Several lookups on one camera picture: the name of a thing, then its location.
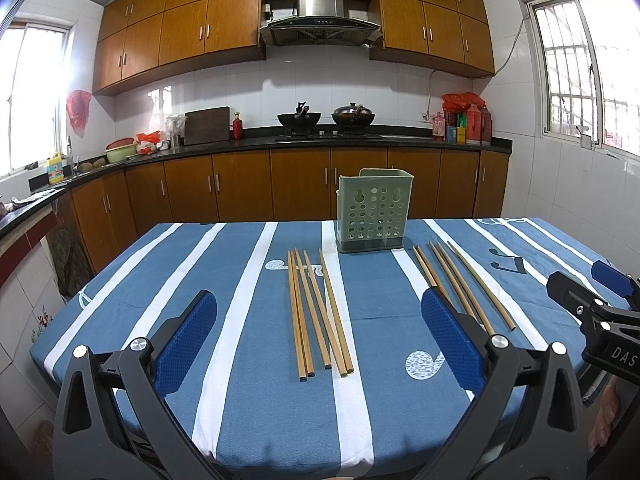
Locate yellow detergent bottle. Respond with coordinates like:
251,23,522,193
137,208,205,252
46,153,64,185

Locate black wok with lid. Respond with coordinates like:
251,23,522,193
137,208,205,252
332,102,375,129

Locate black wok left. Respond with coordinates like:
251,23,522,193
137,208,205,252
278,102,321,132

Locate red thermos pair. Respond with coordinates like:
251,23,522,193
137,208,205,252
465,104,492,145

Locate wooden cabinets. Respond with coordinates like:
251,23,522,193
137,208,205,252
93,0,495,96
58,146,510,273

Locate green basin with red lid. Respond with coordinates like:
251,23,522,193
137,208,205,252
105,138,137,164

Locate orange plastic bag on counter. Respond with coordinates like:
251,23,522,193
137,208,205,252
134,130,170,155

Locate dark wooden cutting board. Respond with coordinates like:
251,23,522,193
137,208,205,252
184,106,231,145

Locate lower wooden cabinets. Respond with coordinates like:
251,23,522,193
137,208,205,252
58,146,510,273

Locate left window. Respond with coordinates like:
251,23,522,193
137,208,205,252
1,22,68,177

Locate upper wooden cabinets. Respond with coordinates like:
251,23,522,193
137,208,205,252
93,0,495,96

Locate red plastic bag on wall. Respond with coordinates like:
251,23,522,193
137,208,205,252
66,89,92,138

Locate wooden chopstick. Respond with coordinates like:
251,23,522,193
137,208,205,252
295,250,331,370
319,249,354,374
292,255,314,377
428,242,478,321
412,246,449,300
437,243,496,336
447,242,516,330
303,250,348,377
286,250,307,382

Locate person's right hand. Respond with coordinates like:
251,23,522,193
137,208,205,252
588,377,620,453

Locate red bottle on counter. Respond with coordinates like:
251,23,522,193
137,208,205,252
232,112,243,140

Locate green perforated utensil holder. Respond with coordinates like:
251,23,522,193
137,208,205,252
335,168,414,252

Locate blue white striped tablecloth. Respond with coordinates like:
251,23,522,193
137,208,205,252
28,216,633,479

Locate right window with bars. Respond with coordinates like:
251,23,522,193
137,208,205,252
519,0,640,158

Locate steel range hood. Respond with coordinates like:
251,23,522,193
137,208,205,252
259,0,382,47

